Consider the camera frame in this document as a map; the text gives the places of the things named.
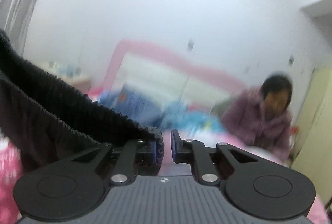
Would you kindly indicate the blue denim jacket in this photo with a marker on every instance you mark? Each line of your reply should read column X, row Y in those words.
column 133, row 104

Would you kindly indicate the pink bed headboard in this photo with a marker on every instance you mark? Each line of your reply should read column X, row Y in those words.
column 166, row 76

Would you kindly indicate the dark grey garment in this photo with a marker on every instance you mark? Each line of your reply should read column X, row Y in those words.
column 49, row 120

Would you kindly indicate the cream bedside cabinet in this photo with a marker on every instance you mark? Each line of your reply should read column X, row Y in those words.
column 72, row 75

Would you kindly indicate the pink floral bed blanket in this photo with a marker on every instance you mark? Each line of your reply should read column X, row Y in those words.
column 255, row 187

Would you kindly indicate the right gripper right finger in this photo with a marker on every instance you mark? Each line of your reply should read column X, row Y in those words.
column 198, row 156

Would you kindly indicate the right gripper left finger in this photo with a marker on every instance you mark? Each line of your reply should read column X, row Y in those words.
column 135, row 158

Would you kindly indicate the yellow wardrobe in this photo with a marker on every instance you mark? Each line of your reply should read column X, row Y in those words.
column 308, row 146

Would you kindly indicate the person in purple robe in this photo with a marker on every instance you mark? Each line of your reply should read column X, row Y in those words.
column 260, row 117

